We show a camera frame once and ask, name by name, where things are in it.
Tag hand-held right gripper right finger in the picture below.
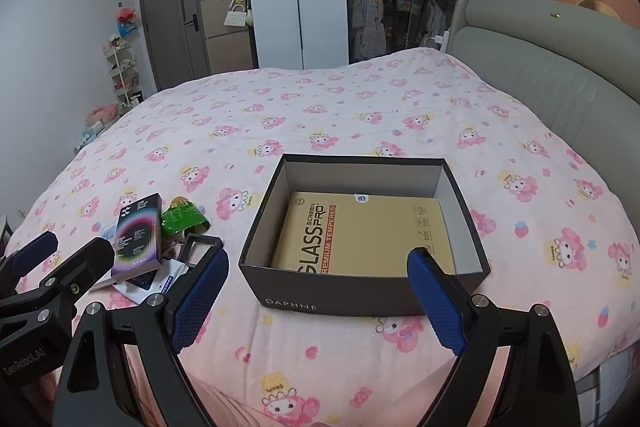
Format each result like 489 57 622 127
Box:
406 247 583 427

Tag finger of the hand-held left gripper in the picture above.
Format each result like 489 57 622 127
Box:
0 237 116 325
0 231 59 294

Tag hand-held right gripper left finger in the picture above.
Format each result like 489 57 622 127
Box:
55 247 231 427

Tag white wet wipes pack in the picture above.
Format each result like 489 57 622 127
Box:
90 257 191 305

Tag small black colourful box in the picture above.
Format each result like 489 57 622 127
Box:
111 193 163 278

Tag black cardboard box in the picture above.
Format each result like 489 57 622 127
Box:
238 153 492 318

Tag pink items on floor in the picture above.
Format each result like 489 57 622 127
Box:
75 102 120 152

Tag black framed square lens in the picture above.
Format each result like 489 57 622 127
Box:
182 233 223 265

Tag green foil packet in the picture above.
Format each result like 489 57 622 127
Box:
161 196 210 235

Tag yellow screen protector package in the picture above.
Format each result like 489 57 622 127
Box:
271 192 456 278

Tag white shelf rack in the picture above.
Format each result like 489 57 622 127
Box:
103 34 146 110

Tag pink printed blanket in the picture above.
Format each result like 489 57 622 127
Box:
5 47 640 427

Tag brown cabinet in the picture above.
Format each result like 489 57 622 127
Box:
201 0 255 75

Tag grey door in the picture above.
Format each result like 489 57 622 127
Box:
137 0 211 92

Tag cream handbag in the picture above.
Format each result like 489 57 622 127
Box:
223 3 249 26

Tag pink wall toy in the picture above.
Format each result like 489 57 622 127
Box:
115 7 140 38

